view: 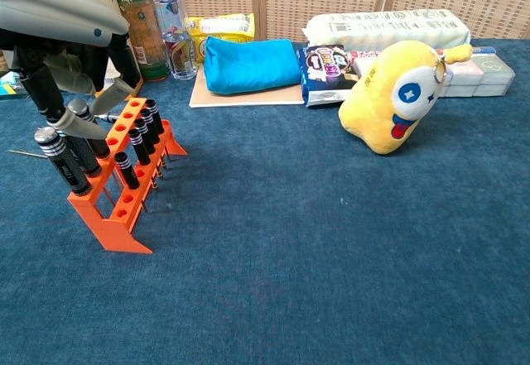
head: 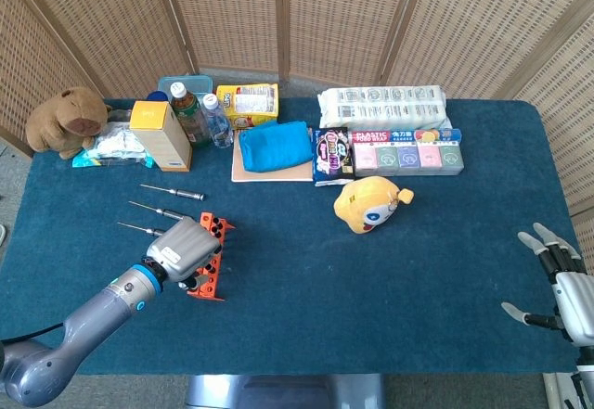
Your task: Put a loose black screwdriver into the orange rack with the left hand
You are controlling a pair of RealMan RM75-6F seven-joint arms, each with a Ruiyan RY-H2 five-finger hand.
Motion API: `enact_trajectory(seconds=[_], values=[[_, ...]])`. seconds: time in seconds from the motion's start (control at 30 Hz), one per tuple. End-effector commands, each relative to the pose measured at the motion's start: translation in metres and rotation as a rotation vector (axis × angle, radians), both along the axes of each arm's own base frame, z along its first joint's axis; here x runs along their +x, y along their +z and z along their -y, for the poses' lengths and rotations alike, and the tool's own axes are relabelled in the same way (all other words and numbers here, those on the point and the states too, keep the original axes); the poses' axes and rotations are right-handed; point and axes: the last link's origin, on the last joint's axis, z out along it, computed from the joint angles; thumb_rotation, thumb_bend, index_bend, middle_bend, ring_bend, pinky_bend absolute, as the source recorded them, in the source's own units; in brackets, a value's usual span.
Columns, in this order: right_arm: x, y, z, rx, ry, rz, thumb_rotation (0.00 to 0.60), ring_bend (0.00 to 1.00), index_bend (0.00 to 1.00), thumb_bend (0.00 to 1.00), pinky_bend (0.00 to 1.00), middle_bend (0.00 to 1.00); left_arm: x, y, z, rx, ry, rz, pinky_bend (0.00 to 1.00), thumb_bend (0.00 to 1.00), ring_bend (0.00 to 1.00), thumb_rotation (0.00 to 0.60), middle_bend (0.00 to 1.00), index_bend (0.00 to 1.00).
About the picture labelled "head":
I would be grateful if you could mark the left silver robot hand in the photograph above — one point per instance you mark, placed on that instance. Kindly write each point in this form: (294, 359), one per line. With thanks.
(188, 249)

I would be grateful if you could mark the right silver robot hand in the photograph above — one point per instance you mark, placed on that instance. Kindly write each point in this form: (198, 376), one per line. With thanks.
(575, 302)

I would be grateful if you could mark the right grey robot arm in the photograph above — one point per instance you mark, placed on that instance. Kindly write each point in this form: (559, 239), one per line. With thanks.
(587, 376)

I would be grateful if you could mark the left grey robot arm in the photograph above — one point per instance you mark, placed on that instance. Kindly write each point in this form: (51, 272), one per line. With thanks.
(93, 311)

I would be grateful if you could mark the orange test tube rack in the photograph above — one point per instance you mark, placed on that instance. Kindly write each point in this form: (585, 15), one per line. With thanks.
(211, 290)

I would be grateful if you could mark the tall yellow cardboard box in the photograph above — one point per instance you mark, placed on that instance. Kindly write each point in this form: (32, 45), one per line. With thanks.
(162, 140)

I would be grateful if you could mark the white teal wet wipes pack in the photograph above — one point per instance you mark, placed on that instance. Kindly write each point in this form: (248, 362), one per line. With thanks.
(116, 144)

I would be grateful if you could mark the clear water bottle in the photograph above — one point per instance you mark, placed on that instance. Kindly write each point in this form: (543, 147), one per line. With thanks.
(217, 121)

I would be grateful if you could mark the green tea bottle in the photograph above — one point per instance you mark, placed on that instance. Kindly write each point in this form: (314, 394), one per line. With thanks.
(190, 117)

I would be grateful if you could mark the blue cloth pouch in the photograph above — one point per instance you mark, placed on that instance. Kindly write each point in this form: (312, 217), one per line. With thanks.
(274, 147)

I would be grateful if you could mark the blue carpet table mat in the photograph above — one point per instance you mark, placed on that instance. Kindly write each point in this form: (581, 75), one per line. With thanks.
(325, 288)

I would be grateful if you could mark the blue round lid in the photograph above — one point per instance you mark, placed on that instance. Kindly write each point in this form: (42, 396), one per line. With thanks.
(158, 96)

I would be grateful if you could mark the yellow snack bag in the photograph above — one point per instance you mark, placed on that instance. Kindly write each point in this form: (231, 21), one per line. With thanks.
(246, 103)

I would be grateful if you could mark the blue lidded plastic container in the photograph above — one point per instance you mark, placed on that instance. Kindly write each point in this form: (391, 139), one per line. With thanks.
(195, 85)

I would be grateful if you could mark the grey robot torso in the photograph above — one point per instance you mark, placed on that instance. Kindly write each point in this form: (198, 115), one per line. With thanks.
(278, 392)

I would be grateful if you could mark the dark snack packet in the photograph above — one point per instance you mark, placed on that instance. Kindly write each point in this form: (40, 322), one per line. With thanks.
(331, 154)

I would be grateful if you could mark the brown capybara plush toy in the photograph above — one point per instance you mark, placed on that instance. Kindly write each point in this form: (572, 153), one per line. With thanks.
(65, 117)

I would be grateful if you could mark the yellow plush toy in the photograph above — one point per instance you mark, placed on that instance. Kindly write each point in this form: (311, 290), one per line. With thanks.
(366, 205)

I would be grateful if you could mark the plastic food wrap box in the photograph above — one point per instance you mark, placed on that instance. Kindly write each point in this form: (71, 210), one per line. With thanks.
(371, 136)

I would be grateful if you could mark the coloured pocket tissue multipack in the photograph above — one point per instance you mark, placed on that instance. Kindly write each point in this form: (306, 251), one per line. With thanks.
(408, 158)

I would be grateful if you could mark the large white tissue pack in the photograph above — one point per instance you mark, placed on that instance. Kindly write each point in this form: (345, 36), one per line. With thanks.
(380, 107)

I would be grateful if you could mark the wicker folding screen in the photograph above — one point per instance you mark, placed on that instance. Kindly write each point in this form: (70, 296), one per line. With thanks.
(232, 10)

